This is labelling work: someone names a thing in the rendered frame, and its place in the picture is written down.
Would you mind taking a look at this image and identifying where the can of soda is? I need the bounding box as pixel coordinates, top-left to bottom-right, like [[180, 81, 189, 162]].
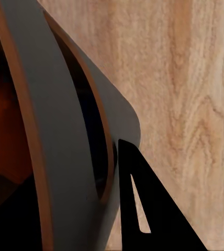
[[76, 89, 108, 183], [0, 73, 33, 184]]

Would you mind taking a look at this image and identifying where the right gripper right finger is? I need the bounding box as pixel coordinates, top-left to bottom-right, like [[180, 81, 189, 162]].
[[118, 139, 208, 251]]

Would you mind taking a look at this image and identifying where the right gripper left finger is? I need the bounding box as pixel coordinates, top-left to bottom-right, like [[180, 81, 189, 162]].
[[0, 173, 42, 251]]

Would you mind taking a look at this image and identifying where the trash can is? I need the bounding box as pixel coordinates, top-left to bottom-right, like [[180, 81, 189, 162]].
[[0, 0, 141, 251]]

